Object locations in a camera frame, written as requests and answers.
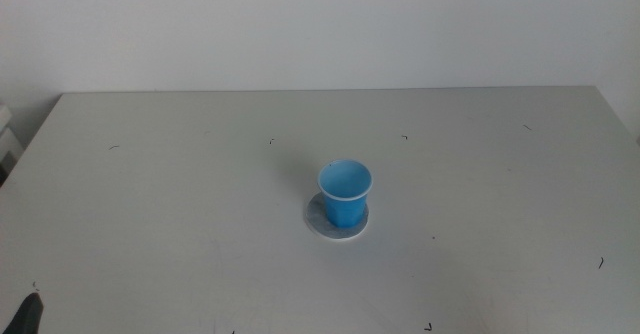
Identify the blue plastic cup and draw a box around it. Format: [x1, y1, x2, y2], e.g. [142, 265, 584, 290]
[317, 159, 374, 228]

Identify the round grey cup mat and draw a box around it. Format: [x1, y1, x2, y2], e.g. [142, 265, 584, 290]
[302, 191, 370, 243]

